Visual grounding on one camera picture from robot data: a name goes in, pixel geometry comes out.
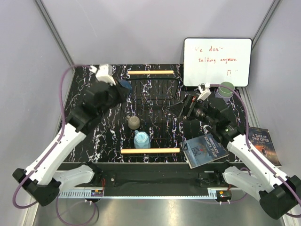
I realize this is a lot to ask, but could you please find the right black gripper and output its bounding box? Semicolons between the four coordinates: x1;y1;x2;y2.
166;94;217;128

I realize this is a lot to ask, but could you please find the dark blue ceramic cup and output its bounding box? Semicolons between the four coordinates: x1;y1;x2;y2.
119;80;132;92

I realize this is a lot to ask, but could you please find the sage green plastic cup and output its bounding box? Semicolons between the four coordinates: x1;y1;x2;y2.
217;81;235;98

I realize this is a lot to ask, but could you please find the lavender plastic cup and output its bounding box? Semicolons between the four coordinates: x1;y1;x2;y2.
215;89;233;103

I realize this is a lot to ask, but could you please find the light blue faceted cup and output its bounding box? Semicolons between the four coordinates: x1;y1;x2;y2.
134;130;151;149

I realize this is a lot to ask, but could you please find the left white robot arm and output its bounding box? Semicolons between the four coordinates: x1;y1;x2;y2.
13;80;132;206

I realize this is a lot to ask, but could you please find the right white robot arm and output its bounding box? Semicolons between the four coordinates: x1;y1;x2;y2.
169;95;301;219

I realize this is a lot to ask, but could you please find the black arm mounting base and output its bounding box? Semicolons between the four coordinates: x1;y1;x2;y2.
58;162;243;197

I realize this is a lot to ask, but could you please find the taupe ceramic mug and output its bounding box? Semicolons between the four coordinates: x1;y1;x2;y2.
126;115;141;130

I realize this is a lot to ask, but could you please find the Nineteen Eighty-Four book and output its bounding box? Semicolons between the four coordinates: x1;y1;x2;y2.
183;134;229;169

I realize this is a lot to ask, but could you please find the white dry-erase board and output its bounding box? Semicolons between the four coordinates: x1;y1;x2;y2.
183;38;253;87

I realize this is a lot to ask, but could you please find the Tale of Two Cities book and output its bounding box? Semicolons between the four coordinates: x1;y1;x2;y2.
249;127;281;167

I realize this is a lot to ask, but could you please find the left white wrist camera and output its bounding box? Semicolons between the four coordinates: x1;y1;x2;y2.
95;64;116;86

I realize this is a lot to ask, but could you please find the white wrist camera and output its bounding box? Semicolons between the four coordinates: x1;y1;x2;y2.
95;64;116;86
197;83;211;101

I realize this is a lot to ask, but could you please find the black wire dish rack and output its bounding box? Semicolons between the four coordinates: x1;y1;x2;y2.
121;77;183;158

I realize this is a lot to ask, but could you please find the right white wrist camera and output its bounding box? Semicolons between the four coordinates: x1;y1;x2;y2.
197;83;211;101

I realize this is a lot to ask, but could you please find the near wooden rack handle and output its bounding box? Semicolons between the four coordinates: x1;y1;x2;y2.
121;148;180;154

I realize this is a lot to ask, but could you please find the wooden rack handle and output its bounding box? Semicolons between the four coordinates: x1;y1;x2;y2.
121;148;180;154
127;70;174;75

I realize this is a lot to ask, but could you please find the far wooden rack handle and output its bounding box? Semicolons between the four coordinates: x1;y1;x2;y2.
127;70;174;75

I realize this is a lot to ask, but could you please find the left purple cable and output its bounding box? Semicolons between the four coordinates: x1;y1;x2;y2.
12;65;105;224

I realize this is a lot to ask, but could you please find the purple cable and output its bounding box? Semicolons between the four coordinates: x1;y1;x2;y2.
209;83;301;218
12;65;105;224

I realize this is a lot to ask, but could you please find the white slotted cable duct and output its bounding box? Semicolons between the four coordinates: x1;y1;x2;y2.
59;186;217;200

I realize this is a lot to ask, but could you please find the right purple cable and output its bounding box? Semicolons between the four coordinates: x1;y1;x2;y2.
209;83;301;218

